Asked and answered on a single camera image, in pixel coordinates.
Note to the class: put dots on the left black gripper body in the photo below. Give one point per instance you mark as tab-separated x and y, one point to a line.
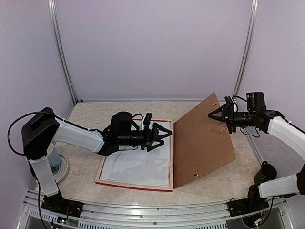
142	139

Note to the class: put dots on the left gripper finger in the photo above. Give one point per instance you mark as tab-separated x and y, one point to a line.
159	132
154	144

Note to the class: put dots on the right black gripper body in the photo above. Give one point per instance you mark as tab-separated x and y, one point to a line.
237	120

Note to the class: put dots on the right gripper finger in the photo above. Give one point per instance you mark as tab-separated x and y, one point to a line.
222	110
217	118

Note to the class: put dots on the white photo paper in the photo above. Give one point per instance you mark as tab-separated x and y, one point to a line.
138	164

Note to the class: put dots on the brown backing board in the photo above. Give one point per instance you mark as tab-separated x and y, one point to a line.
201	145

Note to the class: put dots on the wooden red photo frame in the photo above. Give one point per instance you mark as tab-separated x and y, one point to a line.
171	155

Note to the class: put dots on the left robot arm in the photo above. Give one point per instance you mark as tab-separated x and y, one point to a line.
46	127

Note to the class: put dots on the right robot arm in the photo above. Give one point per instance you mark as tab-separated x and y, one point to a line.
273	138

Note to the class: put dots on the white round plate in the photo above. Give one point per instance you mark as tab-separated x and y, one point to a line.
60	172

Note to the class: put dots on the light blue cup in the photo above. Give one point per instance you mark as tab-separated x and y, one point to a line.
53	156

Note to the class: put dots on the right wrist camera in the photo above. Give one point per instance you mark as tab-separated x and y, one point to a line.
231	102

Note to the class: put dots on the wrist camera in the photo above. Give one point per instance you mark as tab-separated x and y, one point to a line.
231	102
146	121

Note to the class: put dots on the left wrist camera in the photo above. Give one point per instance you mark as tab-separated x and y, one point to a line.
146	121

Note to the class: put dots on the right aluminium post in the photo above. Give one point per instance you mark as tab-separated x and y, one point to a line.
247	46

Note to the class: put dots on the aluminium post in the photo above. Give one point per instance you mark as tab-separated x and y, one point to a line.
247	46
60	50

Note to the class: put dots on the aluminium front rail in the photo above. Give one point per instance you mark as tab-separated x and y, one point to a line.
111	216

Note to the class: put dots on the left aluminium post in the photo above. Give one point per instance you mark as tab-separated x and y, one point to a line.
60	50

